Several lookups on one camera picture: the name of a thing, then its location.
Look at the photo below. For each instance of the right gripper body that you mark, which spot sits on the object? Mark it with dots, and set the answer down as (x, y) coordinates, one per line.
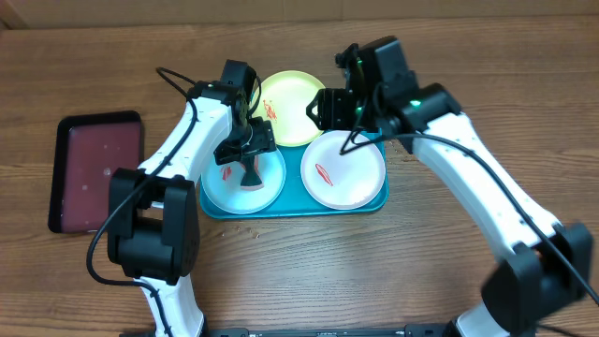
(347, 116)

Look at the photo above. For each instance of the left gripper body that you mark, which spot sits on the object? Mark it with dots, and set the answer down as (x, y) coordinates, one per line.
(250, 139)

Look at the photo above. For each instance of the red and green sponge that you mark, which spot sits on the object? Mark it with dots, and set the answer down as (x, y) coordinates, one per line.
(251, 179)

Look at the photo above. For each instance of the yellow-green plate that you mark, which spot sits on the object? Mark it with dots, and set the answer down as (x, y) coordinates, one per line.
(283, 101)

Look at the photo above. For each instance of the light blue plate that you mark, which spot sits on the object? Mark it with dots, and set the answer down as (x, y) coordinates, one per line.
(222, 195)

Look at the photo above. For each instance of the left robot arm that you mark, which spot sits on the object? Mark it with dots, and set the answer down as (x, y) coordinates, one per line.
(152, 227)

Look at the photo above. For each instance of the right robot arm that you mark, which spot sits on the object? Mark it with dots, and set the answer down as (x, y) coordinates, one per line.
(542, 265)

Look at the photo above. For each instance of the teal plastic serving tray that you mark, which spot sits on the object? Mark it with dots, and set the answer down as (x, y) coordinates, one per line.
(295, 199)

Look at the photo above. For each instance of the black tray with maroon liner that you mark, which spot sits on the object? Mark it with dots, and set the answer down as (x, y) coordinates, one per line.
(88, 149)

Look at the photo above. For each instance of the white plate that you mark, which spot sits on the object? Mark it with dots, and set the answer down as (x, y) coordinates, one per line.
(342, 181)

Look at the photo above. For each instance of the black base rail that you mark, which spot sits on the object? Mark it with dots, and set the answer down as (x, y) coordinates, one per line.
(409, 330)

